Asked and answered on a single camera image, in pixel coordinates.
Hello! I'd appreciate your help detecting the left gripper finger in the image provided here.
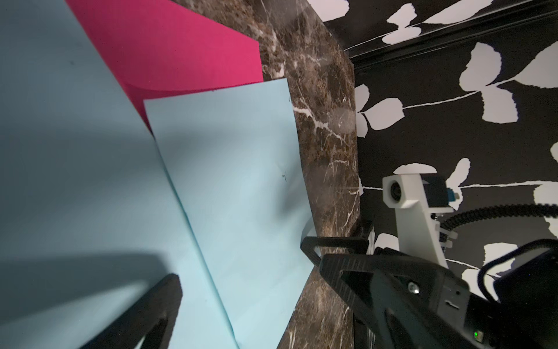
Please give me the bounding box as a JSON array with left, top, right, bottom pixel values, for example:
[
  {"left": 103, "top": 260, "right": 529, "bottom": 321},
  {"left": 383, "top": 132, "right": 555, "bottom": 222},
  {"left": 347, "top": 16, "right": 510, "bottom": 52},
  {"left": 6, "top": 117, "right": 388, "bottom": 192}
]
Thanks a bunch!
[{"left": 83, "top": 273, "right": 183, "bottom": 348}]

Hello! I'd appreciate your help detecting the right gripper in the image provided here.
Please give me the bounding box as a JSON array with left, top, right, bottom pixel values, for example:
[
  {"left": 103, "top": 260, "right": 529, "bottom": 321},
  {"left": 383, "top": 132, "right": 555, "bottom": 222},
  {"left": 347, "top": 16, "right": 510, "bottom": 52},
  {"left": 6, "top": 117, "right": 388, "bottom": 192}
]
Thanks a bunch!
[{"left": 300, "top": 236, "right": 501, "bottom": 348}]

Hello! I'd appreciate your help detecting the light blue paper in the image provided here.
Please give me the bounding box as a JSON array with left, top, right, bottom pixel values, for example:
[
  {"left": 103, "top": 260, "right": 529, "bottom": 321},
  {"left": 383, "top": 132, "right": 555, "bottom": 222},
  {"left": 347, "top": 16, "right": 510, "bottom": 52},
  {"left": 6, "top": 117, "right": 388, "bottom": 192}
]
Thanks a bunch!
[
  {"left": 145, "top": 79, "right": 314, "bottom": 348},
  {"left": 1, "top": 1, "right": 235, "bottom": 348}
]

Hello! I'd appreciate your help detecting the small magenta paper sheet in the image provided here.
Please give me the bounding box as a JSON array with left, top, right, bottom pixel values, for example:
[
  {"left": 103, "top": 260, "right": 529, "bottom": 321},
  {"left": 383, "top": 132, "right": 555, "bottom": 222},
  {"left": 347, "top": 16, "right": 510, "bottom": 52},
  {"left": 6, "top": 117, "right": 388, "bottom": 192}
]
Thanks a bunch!
[{"left": 68, "top": 0, "right": 264, "bottom": 125}]

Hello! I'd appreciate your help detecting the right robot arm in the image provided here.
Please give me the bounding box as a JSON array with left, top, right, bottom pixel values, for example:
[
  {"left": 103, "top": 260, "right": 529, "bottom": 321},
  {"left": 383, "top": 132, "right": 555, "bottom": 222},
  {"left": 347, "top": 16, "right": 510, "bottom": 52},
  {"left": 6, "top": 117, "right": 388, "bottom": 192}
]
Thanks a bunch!
[{"left": 301, "top": 236, "right": 557, "bottom": 348}]

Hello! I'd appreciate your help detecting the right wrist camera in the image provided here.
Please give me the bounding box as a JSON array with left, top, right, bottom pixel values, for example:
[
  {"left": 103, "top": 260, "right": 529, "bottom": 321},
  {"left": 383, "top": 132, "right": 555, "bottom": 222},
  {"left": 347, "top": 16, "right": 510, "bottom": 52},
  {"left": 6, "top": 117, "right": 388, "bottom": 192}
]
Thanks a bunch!
[{"left": 382, "top": 174, "right": 460, "bottom": 268}]

